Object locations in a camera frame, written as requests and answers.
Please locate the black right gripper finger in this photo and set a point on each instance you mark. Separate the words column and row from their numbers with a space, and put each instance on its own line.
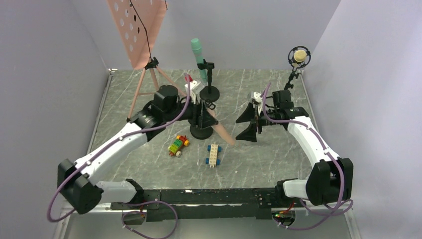
column 249, row 114
column 250, row 133

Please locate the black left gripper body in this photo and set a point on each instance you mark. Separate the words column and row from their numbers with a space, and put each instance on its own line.
column 198, row 115

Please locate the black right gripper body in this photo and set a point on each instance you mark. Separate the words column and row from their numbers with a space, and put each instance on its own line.
column 258, row 119

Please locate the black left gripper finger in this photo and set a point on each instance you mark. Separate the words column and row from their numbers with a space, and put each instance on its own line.
column 206, row 119
column 197, row 120

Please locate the black shock-mount tripod stand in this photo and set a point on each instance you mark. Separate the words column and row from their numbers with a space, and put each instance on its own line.
column 296, row 67

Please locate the pink microphone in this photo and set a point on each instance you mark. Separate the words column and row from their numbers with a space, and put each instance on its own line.
column 220, row 130

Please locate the black round-base mic stand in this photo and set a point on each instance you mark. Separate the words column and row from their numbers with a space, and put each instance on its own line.
column 209, row 93

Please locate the yellow cream microphone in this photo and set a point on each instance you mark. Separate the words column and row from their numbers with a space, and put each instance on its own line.
column 299, row 55

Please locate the teal green microphone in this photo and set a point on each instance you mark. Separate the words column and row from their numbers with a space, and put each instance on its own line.
column 196, row 47

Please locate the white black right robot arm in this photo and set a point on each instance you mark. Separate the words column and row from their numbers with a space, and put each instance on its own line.
column 330, row 180

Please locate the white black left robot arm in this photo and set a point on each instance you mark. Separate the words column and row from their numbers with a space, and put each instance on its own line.
column 80, row 183

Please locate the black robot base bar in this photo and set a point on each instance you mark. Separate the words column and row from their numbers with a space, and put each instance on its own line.
column 164, row 204

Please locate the pink music stand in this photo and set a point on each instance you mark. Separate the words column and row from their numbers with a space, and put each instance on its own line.
column 138, row 23

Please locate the white blue brick car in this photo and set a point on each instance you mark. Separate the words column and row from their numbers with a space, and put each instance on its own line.
column 212, row 160

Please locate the red green brick car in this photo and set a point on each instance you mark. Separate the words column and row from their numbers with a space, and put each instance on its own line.
column 175, row 149

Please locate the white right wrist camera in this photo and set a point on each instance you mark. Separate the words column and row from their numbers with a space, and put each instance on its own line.
column 256, row 99

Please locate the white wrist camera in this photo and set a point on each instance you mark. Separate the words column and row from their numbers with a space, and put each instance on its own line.
column 195, row 88
column 256, row 99

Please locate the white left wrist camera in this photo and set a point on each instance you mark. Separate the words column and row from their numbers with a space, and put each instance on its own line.
column 195, row 88

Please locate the aluminium table edge rail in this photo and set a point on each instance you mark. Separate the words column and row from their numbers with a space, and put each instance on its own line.
column 100, row 109

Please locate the front aluminium rail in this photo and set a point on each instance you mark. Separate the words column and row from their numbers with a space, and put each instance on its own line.
column 326, row 206

